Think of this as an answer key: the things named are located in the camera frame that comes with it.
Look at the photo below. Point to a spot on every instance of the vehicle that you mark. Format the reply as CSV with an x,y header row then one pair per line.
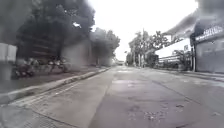
x,y
120,62

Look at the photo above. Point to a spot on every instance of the grey wall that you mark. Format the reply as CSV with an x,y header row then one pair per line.
x,y
76,53

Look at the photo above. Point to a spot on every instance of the raised grey pavement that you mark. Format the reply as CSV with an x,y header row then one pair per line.
x,y
200,75

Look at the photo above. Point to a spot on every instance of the large dark trees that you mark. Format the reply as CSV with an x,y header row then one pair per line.
x,y
56,20

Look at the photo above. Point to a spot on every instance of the white building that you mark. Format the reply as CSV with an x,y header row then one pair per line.
x,y
173,50

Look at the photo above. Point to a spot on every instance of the concrete kerb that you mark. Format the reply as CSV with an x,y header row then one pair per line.
x,y
43,87

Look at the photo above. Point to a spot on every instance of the pale wall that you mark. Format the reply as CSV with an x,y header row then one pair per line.
x,y
6,53

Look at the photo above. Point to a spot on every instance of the group of trees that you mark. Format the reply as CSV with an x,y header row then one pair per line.
x,y
143,43

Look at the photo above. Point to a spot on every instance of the building with roller shutter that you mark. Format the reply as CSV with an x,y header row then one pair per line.
x,y
208,53

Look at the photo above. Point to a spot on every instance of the grey concrete road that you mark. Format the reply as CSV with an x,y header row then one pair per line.
x,y
133,96

